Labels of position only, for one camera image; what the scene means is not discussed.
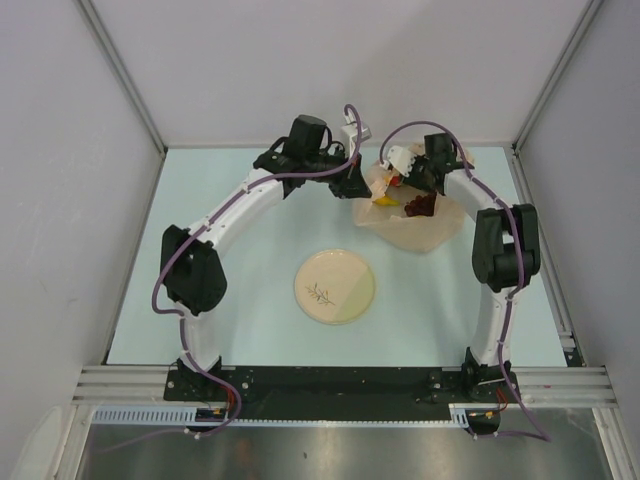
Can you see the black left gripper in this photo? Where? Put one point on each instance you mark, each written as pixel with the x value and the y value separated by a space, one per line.
pixel 351 186

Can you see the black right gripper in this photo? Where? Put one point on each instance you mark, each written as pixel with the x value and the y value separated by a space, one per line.
pixel 411 180

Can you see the yellow fake banana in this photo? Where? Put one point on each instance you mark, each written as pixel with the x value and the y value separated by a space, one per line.
pixel 386 201

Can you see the translucent banana-print plastic bag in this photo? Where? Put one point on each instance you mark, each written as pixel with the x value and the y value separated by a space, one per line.
pixel 418 234

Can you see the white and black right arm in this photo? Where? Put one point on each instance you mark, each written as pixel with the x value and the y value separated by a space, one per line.
pixel 505 256

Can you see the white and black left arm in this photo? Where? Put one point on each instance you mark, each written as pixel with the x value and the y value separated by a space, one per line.
pixel 191 270

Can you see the dark red fake fruit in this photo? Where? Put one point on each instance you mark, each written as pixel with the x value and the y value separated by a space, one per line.
pixel 421 205

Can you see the cream plate with leaf motif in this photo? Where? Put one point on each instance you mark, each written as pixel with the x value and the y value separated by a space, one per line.
pixel 335 286

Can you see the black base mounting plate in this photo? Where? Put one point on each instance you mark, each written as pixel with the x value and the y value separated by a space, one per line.
pixel 339 394

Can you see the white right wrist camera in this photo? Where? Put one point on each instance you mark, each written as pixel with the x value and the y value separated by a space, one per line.
pixel 400 160

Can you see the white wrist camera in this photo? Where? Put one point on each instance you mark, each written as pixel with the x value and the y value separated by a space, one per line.
pixel 350 132
pixel 400 160

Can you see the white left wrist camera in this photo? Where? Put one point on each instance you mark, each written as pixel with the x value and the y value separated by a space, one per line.
pixel 350 132

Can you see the aluminium right side rail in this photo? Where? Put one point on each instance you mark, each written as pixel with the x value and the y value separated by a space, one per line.
pixel 562 317

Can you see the aluminium right corner post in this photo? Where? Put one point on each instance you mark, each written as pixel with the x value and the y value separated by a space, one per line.
pixel 572 44

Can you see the aluminium corner post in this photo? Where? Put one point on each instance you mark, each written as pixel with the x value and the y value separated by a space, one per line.
pixel 572 44
pixel 114 60

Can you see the aluminium left corner post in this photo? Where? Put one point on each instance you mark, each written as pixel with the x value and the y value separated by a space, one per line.
pixel 114 60

